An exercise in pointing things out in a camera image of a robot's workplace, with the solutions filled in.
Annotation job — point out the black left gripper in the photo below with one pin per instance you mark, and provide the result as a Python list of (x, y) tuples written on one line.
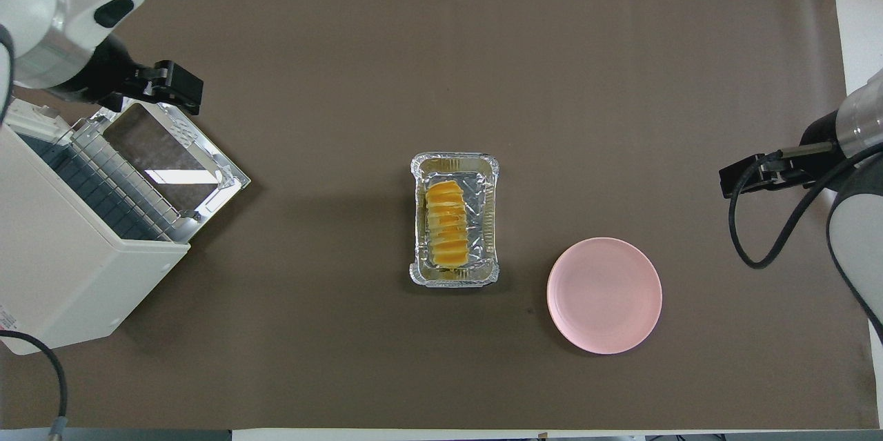
[(103, 75)]

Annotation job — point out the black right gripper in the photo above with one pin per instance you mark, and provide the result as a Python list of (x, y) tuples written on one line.
[(817, 158)]

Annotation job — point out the aluminium foil tray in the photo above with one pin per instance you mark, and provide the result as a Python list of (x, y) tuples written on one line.
[(484, 220)]

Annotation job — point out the golden ridged bread loaf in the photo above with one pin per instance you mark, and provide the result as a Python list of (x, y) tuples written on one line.
[(448, 227)]

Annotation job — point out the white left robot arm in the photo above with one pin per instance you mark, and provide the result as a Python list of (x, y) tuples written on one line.
[(41, 6)]

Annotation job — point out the glass oven door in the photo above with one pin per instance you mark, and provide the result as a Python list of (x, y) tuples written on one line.
[(231, 182)]

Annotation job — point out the cream toaster oven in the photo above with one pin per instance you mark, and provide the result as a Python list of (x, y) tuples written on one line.
[(62, 275)]

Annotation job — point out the brown table mat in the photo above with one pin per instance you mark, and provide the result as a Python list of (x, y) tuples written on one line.
[(345, 47)]

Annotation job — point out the pink round plate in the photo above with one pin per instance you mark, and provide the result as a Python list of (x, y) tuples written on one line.
[(604, 296)]

